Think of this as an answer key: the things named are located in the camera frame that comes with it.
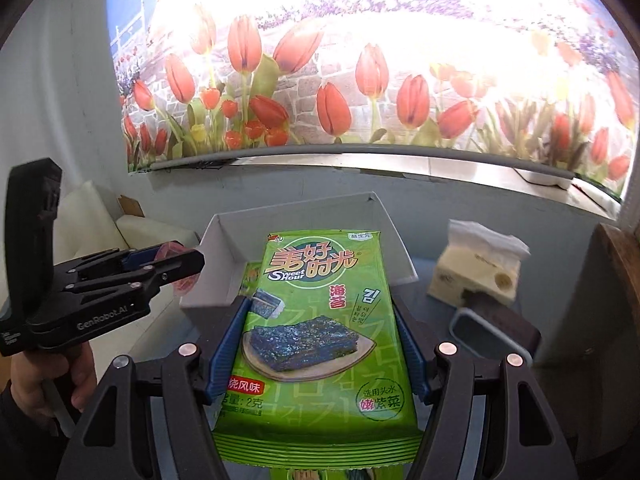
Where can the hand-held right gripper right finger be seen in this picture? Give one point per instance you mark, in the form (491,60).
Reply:
(412,350)

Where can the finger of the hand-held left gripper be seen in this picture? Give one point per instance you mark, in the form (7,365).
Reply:
(175,266)
(140,258)

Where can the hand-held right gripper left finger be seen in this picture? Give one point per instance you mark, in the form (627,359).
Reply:
(230,350)

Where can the pink snack packet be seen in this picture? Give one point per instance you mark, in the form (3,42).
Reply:
(186,285)

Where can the white cardboard box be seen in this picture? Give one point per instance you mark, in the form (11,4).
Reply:
(231,237)

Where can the green yellow-label snack packet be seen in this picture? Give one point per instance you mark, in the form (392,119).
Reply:
(251,280)

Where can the green seaweed snack packet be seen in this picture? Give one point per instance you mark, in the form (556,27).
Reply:
(310,320)

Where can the person's left forearm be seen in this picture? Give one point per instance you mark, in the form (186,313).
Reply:
(20,440)

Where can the person's left hand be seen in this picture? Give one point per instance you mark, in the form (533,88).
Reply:
(80,375)

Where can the brown cardboard piece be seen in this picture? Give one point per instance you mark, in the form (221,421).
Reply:
(131,206)

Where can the grey-rimmed small container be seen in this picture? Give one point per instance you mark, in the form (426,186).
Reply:
(475,332)

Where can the white tissue pack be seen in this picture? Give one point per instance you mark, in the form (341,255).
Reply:
(465,280)

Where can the dark container with white rim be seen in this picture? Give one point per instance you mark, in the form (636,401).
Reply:
(515,327)

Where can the wooden cabinet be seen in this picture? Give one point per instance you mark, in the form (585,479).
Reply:
(622,270)

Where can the tulip wall poster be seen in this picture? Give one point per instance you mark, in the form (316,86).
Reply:
(350,85)

